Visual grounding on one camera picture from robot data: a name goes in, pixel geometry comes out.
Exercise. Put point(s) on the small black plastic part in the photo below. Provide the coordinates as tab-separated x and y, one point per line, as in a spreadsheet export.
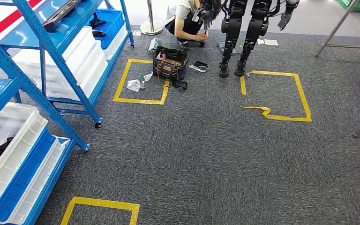
96	22
99	33

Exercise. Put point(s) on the yellow floor tape square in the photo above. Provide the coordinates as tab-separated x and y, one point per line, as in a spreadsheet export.
105	204
136	101

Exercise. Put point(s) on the black and tan equipment bag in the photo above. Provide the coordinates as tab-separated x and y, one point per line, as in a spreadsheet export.
170	66

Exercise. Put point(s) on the dark booklet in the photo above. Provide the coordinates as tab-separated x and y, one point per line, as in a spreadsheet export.
201	65

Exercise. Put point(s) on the crumpled clear plastic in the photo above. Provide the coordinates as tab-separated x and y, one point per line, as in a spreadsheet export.
134	85

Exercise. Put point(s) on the green striped packet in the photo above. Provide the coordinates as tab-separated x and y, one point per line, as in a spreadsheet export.
154	45

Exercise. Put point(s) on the black headset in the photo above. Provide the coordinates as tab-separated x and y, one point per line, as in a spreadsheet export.
209	9

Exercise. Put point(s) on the white paper sheet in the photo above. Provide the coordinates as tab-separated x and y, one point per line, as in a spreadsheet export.
267	42

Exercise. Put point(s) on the black humanoid robot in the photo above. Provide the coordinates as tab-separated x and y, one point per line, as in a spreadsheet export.
256	28

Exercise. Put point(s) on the yellow tape square crumpled corner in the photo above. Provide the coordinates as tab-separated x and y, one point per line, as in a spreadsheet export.
304	99

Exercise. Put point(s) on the black plastic mounting plate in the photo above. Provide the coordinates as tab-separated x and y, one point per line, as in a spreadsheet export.
60	14

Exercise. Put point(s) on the grey base plate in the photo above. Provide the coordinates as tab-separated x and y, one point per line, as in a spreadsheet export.
222	46

